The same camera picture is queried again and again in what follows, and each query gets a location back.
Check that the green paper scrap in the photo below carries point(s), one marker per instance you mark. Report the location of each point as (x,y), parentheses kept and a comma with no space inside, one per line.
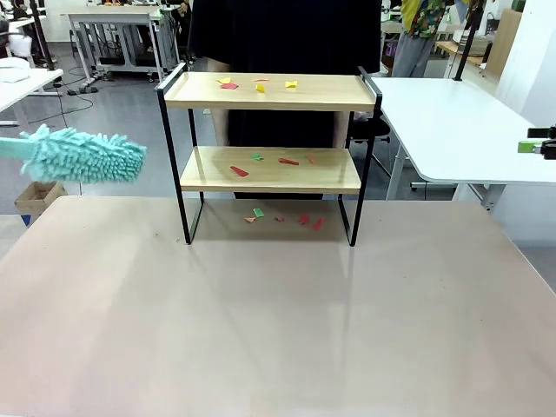
(256,157)
(259,212)

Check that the large white table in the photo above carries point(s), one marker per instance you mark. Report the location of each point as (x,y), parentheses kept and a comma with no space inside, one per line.
(456,130)

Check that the cardboard box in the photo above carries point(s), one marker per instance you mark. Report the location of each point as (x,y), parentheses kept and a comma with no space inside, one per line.
(39,197)

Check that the wooden cabinet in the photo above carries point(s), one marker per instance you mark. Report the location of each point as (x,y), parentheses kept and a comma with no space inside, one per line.
(504,43)

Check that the black stool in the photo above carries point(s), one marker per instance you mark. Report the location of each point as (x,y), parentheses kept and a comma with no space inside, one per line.
(378,128)

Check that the two-tier wooden metal shelf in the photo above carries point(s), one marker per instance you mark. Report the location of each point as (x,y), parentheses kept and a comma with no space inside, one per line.
(269,102)

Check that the black stand pole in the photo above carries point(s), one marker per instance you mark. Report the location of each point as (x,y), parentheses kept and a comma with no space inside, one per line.
(467,43)

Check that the teal chenille duster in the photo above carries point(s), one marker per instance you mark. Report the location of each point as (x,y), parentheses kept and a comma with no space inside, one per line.
(87,156)

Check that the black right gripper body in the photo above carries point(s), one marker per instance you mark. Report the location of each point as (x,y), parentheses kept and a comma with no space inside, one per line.
(550,150)

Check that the person in floral shirt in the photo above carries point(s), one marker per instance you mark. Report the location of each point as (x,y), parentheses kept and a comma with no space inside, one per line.
(417,39)

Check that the grey metal workbench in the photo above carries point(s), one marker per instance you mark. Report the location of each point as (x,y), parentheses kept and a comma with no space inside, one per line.
(113,17)

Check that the person in black clothes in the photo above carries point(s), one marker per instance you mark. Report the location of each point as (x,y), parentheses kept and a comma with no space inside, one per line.
(282,39)

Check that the person's right forearm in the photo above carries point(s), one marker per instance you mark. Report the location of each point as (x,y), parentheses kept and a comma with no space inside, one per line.
(221,126)

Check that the small white table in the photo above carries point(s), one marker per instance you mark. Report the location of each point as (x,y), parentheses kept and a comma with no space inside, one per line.
(21,87)

